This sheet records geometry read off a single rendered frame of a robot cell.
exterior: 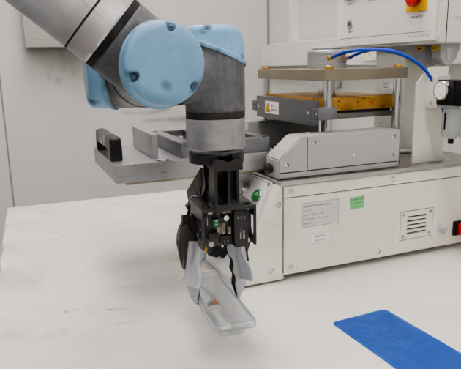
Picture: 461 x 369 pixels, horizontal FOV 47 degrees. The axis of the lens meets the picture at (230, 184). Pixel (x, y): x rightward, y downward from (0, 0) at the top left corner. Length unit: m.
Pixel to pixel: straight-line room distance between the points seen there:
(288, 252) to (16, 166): 1.68
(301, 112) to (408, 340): 0.44
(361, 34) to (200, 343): 0.77
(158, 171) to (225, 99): 0.27
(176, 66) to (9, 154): 1.98
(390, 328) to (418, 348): 0.06
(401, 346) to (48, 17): 0.58
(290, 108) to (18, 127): 1.57
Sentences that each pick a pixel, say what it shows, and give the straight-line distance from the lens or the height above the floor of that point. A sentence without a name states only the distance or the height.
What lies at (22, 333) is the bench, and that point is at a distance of 0.85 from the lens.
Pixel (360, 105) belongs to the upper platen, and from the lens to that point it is 1.04.
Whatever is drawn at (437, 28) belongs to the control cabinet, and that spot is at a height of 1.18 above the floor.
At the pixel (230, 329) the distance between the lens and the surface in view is 0.68.
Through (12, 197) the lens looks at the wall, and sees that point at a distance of 2.45.
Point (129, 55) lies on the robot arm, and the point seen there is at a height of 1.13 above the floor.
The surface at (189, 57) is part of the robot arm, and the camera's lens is 0.48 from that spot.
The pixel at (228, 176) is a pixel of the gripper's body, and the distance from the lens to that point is 0.64.
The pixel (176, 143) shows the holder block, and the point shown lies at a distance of 0.91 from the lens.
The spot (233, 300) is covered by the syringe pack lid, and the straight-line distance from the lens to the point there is 0.75.
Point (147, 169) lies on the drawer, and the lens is 0.87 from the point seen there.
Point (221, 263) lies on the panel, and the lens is 0.98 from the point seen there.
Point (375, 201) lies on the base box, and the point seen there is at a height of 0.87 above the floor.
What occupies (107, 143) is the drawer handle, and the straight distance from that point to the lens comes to 0.90.
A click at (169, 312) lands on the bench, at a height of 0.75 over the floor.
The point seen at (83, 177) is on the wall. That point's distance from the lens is 2.45.
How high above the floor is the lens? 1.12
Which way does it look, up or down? 13 degrees down
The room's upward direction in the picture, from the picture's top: 1 degrees counter-clockwise
